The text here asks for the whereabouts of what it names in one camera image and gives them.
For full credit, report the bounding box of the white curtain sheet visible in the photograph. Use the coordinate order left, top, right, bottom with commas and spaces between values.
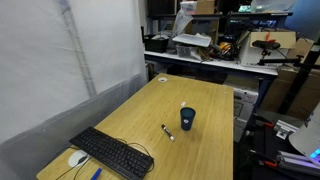
0, 0, 148, 180

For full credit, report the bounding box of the blue marker pen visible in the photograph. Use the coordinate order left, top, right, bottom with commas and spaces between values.
90, 167, 103, 180

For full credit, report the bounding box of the black camera stand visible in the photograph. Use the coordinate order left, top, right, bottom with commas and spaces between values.
256, 49, 320, 116

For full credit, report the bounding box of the white box with cardboard lid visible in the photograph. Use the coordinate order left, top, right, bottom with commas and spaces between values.
239, 29, 297, 69

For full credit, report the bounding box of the black stereo camera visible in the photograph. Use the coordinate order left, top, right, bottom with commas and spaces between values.
251, 40, 282, 51

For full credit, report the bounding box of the clear plastic bag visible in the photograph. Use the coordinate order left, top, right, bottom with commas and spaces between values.
168, 9, 194, 51

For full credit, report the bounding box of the black plastic bin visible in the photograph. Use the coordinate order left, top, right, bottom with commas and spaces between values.
143, 34, 170, 54

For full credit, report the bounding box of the small cardboard box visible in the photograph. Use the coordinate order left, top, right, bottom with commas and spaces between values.
194, 0, 216, 15

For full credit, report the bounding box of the short aluminium extrusion bracket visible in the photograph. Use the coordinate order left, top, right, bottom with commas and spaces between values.
273, 119, 300, 141

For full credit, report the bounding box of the white computer mouse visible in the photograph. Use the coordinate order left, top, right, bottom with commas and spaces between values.
67, 149, 90, 168

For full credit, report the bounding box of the long aluminium extrusion rail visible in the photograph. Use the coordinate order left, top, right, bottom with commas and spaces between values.
276, 150, 320, 177

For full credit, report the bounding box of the black mouse cable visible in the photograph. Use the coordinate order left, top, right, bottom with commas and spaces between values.
54, 154, 95, 180

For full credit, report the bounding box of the large brown cardboard box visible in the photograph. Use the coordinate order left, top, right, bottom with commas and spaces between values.
259, 66, 320, 122

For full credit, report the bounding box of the yellow red round gadget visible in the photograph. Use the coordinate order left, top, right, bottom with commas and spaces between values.
218, 41, 235, 57

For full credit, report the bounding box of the black computer keyboard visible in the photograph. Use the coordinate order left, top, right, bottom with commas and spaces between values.
69, 126, 155, 180

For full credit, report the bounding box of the red-handled clamp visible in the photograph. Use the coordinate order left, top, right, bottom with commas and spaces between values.
249, 149, 280, 168
254, 114, 276, 130

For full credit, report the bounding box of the white workbench shelf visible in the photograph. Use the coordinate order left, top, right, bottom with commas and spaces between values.
143, 49, 280, 78

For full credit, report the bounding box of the clear plastic storage bin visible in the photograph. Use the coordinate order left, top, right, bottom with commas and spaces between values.
175, 44, 205, 61

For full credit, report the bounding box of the dark blue plastic cup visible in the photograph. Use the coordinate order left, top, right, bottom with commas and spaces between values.
180, 106, 197, 132

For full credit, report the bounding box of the white printed carton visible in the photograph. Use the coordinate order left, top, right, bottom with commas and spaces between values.
233, 87, 259, 144

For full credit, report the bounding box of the black white dry-erase marker pen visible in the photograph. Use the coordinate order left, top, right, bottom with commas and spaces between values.
161, 124, 176, 142

